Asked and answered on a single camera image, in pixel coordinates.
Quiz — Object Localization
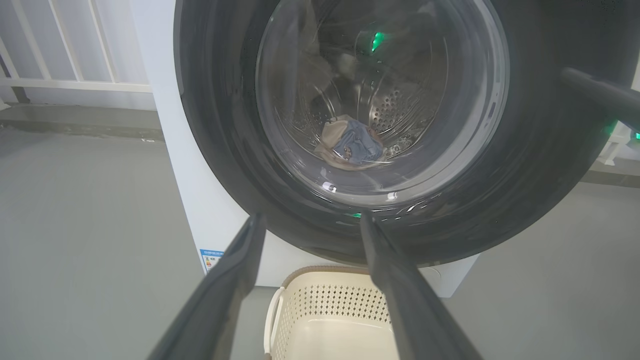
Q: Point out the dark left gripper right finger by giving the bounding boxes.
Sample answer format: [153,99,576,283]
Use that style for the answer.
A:
[360,214,483,360]

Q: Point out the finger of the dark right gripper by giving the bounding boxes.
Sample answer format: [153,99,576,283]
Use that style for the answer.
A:
[560,67,640,132]

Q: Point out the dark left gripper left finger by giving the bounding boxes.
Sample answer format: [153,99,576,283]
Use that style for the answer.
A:
[146,214,267,360]

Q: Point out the white front-load washing machine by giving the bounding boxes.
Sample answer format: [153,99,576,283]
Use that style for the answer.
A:
[173,0,640,268]

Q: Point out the blue cartoon print shorts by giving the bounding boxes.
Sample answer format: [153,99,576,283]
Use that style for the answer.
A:
[332,120,385,166]

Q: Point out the cream blue cartoon shirt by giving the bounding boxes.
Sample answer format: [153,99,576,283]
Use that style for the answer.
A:
[315,115,388,172]

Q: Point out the white washing machine body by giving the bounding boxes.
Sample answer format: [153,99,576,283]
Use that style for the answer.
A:
[129,0,481,299]

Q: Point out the blue energy label sticker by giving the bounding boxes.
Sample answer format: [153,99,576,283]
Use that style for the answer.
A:
[199,248,224,274]

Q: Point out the cream perforated laundry basket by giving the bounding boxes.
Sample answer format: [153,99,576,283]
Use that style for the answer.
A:
[263,265,401,360]

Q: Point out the white metal railing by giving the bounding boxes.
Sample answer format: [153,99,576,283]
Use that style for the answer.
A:
[0,0,153,112]

